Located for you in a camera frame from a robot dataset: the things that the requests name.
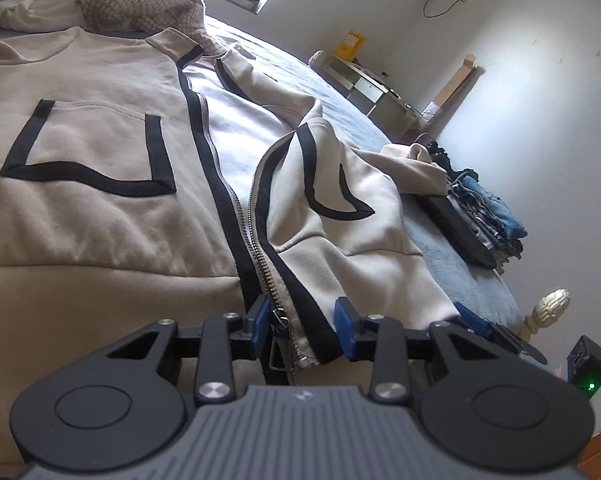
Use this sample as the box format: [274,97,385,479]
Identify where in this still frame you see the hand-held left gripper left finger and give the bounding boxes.
[105,296,274,407]

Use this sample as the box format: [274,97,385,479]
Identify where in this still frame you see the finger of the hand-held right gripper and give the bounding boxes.
[453,302,549,366]

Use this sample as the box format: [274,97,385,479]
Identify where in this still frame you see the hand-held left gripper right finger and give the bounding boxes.
[333,297,487,405]

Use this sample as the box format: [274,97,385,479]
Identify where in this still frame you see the beige zip jacket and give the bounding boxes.
[0,27,462,466]

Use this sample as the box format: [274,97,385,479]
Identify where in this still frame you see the dark folded pants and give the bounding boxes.
[415,192,500,269]

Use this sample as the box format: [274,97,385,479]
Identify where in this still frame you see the folded blue jeans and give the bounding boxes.
[448,169,528,262]

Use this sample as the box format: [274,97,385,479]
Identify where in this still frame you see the pale desk with drawers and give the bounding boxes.
[325,54,432,142]

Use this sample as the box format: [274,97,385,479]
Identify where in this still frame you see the long cardboard box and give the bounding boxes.
[432,53,478,112]

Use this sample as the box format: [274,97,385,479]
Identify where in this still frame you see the yellow box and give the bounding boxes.
[334,30,368,59]

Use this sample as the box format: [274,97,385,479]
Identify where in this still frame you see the flat pale box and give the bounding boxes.
[214,0,267,14]

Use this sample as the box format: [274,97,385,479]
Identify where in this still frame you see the houndstooth knit sweater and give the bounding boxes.
[70,0,231,56]

